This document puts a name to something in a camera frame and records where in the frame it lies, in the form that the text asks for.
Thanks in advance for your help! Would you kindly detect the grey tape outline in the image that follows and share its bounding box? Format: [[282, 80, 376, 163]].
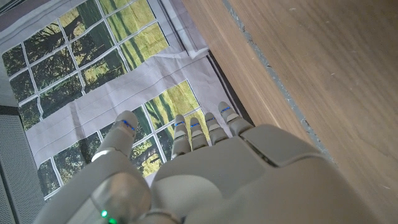
[[222, 0, 336, 162]]

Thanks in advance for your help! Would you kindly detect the black backdrop bottom bar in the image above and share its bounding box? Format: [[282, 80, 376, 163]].
[[206, 51, 256, 127]]

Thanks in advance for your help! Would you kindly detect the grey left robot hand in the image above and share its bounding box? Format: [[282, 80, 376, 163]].
[[32, 101, 385, 224]]

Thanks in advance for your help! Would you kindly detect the printed window backdrop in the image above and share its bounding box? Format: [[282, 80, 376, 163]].
[[0, 0, 246, 200]]

